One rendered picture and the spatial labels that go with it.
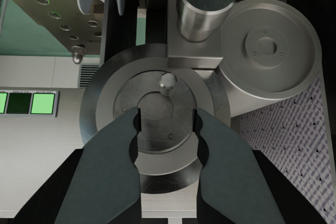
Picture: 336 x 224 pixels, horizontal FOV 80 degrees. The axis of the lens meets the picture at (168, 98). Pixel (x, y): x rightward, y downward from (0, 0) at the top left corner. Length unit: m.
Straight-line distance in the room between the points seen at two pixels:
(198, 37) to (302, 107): 0.17
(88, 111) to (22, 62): 3.49
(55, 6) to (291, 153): 0.46
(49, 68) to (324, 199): 3.38
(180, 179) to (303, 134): 0.17
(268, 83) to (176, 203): 0.39
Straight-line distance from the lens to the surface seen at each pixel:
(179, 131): 0.18
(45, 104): 0.61
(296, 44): 0.27
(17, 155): 0.64
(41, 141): 0.61
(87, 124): 0.21
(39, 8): 0.49
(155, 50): 0.22
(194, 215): 0.56
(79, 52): 0.60
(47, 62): 3.51
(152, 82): 0.18
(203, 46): 0.19
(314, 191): 0.29
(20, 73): 3.64
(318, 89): 0.28
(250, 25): 0.26
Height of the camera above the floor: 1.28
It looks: 12 degrees down
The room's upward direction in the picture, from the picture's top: 179 degrees counter-clockwise
